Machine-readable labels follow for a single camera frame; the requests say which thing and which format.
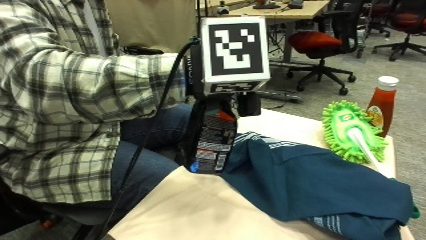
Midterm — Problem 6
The grey power strip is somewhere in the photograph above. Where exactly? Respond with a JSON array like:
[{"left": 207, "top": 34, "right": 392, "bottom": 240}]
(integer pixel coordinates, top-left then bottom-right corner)
[{"left": 256, "top": 89, "right": 304, "bottom": 104}]

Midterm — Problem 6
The white marker cube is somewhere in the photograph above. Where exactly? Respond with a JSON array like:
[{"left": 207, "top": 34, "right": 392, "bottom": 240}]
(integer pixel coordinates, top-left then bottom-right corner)
[{"left": 199, "top": 15, "right": 273, "bottom": 95}]

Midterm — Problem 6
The green microfibre duster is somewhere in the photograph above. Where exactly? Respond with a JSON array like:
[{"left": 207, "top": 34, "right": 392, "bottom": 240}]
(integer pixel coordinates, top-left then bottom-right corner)
[{"left": 321, "top": 99, "right": 390, "bottom": 172}]

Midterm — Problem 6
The red and black office chair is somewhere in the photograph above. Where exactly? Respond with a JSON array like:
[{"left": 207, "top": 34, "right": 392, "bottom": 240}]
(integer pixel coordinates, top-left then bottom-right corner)
[
  {"left": 285, "top": 0, "right": 372, "bottom": 97},
  {"left": 370, "top": 0, "right": 426, "bottom": 63}
]

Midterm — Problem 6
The dark teal cloth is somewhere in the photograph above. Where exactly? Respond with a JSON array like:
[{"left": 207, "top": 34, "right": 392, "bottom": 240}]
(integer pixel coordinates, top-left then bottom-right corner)
[{"left": 220, "top": 131, "right": 421, "bottom": 240}]

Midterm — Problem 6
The wooden desk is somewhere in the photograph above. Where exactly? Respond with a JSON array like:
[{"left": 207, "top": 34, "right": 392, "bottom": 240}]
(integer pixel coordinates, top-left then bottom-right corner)
[{"left": 197, "top": 0, "right": 333, "bottom": 64}]

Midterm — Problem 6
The red ketchup bottle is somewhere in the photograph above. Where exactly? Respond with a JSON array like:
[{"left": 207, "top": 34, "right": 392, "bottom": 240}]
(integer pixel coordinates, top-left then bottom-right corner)
[{"left": 366, "top": 75, "right": 401, "bottom": 138}]

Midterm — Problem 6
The the person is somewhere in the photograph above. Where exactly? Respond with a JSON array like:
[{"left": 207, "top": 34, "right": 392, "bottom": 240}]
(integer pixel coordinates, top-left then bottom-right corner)
[{"left": 0, "top": 0, "right": 197, "bottom": 240}]

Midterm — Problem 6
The black cable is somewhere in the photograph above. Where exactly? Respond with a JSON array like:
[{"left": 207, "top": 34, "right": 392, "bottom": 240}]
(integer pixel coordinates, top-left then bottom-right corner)
[{"left": 93, "top": 37, "right": 203, "bottom": 240}]

